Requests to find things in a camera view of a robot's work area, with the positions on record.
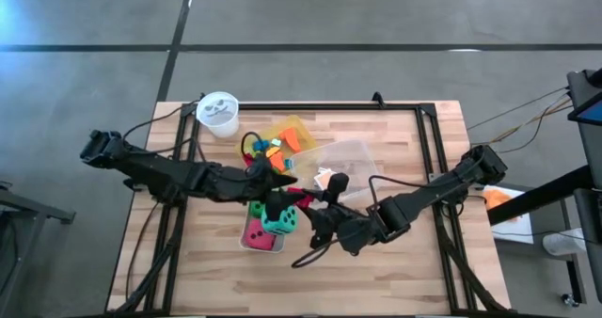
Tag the orange-yellow brick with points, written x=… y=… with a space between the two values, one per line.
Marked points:
x=272 y=152

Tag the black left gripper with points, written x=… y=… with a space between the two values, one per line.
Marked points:
x=244 y=184

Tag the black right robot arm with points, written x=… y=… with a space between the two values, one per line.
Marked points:
x=437 y=191

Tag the mint small cube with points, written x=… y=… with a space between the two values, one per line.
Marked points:
x=276 y=142

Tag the caster wheel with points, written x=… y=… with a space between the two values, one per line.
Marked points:
x=570 y=300

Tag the orange object on paper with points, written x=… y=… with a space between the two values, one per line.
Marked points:
x=496 y=198

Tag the red foam die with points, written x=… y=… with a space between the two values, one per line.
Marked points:
x=258 y=237

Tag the pink-red two-stud brick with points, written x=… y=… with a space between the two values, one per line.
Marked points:
x=247 y=159

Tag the teal foam die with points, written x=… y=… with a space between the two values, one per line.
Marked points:
x=282 y=221

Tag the yellow translucent tray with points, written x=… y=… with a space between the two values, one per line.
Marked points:
x=303 y=130

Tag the clear plastic bin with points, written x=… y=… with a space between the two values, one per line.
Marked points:
x=353 y=163

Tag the black desk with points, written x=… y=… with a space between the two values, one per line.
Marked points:
x=541 y=195

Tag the black side table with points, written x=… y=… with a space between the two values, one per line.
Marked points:
x=28 y=207

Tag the green foam die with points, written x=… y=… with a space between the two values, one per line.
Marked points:
x=256 y=210

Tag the cyan small block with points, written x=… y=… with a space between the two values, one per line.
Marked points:
x=261 y=145

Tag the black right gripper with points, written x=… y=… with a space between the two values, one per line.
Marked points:
x=348 y=228

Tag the white rounded object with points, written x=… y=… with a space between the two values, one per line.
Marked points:
x=562 y=243

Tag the monitor with blue screen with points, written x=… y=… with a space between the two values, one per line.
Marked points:
x=590 y=113

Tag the white plastic bin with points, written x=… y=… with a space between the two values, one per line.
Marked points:
x=282 y=247

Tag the white bucket with face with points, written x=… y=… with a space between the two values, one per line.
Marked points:
x=217 y=111

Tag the white paper sheet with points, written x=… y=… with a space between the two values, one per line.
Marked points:
x=517 y=228

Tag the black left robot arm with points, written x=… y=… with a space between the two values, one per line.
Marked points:
x=160 y=172

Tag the orange wedge block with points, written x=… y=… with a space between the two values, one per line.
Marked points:
x=291 y=139

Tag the teal small cube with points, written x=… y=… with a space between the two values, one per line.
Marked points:
x=288 y=163

